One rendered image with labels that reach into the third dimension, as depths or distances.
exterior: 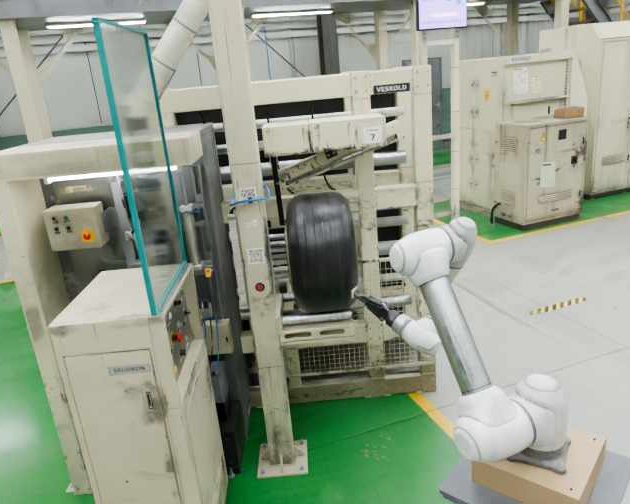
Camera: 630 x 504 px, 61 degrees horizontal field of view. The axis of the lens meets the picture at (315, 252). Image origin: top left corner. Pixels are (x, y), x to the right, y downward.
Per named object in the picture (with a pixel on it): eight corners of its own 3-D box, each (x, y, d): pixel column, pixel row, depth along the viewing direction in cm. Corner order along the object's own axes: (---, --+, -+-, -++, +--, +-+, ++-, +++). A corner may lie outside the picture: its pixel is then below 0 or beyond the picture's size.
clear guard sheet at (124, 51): (151, 316, 184) (90, 17, 154) (182, 262, 237) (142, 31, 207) (156, 315, 185) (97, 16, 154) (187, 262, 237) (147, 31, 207)
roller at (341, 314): (280, 315, 256) (280, 316, 261) (280, 325, 255) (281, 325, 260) (352, 308, 256) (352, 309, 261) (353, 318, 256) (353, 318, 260)
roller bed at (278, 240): (256, 288, 300) (249, 237, 291) (257, 278, 314) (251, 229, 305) (291, 284, 300) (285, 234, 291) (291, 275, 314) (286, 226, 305)
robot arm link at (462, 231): (454, 243, 201) (424, 250, 196) (469, 205, 188) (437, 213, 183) (475, 267, 193) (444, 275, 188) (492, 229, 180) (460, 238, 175)
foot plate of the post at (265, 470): (257, 478, 285) (256, 472, 284) (260, 445, 310) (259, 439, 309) (307, 473, 285) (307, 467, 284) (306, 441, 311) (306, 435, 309)
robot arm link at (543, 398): (577, 441, 175) (582, 383, 168) (535, 461, 168) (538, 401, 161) (538, 415, 189) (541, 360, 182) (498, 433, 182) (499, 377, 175)
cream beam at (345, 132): (264, 158, 264) (261, 127, 260) (267, 151, 288) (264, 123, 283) (387, 146, 265) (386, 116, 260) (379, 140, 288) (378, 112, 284)
